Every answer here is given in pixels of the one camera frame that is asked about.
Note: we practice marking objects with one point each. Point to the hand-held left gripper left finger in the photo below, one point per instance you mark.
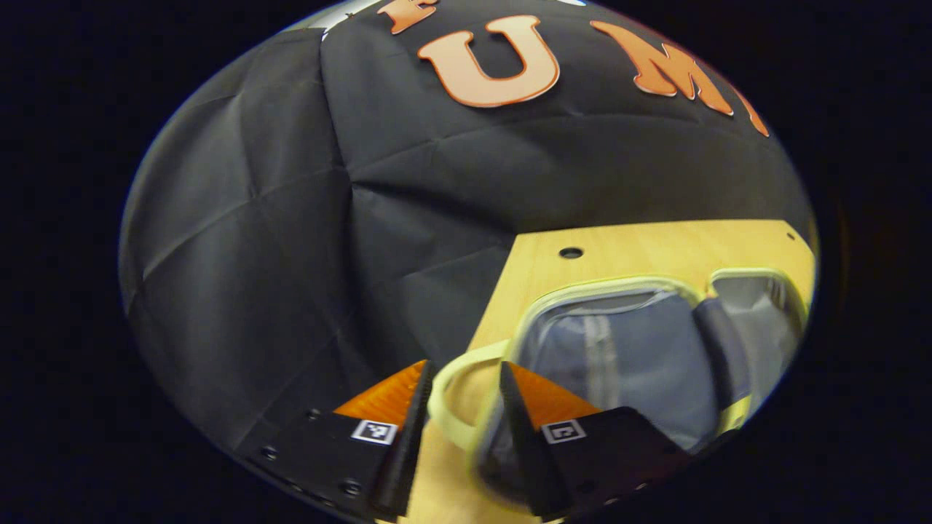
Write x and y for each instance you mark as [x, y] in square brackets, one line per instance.
[411, 444]

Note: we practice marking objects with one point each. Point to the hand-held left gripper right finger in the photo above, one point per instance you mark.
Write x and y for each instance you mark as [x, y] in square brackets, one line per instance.
[524, 444]

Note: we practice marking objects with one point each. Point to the cream suitcase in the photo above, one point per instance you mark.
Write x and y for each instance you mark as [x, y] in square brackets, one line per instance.
[619, 349]

